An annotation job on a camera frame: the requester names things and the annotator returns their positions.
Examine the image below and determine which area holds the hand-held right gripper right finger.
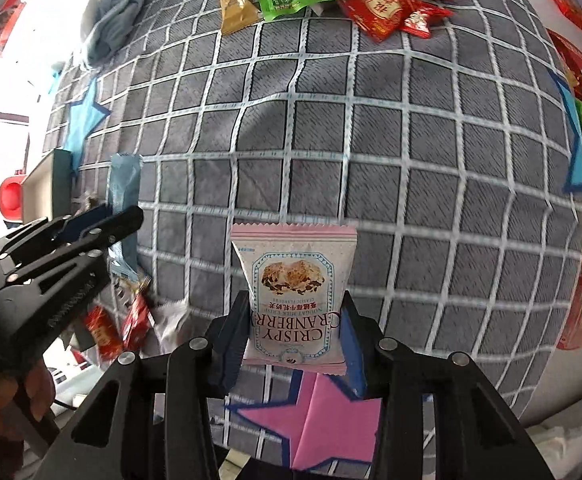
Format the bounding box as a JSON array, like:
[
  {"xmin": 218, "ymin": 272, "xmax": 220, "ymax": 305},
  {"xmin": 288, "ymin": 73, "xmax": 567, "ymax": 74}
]
[{"xmin": 337, "ymin": 291, "xmax": 559, "ymax": 480}]

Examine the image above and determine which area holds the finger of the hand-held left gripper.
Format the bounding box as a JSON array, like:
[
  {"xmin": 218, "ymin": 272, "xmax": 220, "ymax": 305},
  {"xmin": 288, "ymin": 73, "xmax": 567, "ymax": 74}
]
[
  {"xmin": 0, "ymin": 203, "xmax": 112, "ymax": 267},
  {"xmin": 1, "ymin": 205, "xmax": 144, "ymax": 287}
]

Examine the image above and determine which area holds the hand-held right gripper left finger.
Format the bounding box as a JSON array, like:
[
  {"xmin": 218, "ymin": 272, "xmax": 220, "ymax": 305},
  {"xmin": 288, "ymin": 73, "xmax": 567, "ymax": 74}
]
[{"xmin": 33, "ymin": 290, "xmax": 253, "ymax": 480}]

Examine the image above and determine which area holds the light blue snack packet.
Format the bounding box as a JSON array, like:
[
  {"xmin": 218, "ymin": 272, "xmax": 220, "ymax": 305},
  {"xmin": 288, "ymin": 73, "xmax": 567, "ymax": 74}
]
[{"xmin": 107, "ymin": 152, "xmax": 144, "ymax": 281}]

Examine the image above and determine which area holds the pink snack packet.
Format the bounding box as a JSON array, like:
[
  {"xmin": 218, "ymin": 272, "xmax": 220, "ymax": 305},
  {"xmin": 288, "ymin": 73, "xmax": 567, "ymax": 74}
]
[{"xmin": 230, "ymin": 223, "xmax": 359, "ymax": 376}]

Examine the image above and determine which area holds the red round stool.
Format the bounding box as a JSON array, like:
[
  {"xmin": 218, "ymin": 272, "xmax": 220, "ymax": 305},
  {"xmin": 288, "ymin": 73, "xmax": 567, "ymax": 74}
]
[{"xmin": 0, "ymin": 174, "xmax": 28, "ymax": 222}]

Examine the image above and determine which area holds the green cardboard box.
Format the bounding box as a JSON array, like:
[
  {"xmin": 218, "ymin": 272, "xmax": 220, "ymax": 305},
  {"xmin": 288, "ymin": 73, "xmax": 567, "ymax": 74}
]
[{"xmin": 22, "ymin": 149, "xmax": 76, "ymax": 225}]

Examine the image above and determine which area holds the pink paper star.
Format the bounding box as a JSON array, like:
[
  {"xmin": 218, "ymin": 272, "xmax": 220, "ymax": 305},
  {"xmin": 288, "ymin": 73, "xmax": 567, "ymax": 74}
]
[{"xmin": 235, "ymin": 372, "xmax": 383, "ymax": 472}]

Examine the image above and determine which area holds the small red snack packet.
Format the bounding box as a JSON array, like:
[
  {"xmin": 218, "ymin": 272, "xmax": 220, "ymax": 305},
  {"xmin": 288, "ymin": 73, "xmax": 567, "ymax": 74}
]
[
  {"xmin": 122, "ymin": 292, "xmax": 154, "ymax": 352},
  {"xmin": 85, "ymin": 306, "xmax": 124, "ymax": 361}
]

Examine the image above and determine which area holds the blue paper star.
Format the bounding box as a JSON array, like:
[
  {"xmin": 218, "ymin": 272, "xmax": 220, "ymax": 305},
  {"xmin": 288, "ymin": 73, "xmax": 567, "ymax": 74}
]
[
  {"xmin": 65, "ymin": 76, "xmax": 112, "ymax": 167},
  {"xmin": 548, "ymin": 70, "xmax": 582, "ymax": 195}
]

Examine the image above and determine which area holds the grey checked blanket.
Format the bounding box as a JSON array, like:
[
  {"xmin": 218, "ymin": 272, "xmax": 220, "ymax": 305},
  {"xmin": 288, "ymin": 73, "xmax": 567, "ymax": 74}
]
[{"xmin": 46, "ymin": 0, "xmax": 582, "ymax": 472}]

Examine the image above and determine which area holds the blue towel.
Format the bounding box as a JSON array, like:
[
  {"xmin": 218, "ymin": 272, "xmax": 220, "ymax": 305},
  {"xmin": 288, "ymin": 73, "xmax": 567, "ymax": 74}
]
[{"xmin": 78, "ymin": 0, "xmax": 161, "ymax": 71}]

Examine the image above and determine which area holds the gold snack packet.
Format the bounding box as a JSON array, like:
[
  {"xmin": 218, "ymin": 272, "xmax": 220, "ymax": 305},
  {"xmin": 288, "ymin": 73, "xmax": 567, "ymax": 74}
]
[{"xmin": 219, "ymin": 0, "xmax": 262, "ymax": 36}]

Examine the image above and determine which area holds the large red snack packet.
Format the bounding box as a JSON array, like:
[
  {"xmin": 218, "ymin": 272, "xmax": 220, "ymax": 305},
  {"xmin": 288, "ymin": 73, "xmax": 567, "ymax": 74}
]
[{"xmin": 338, "ymin": 0, "xmax": 422, "ymax": 43}]

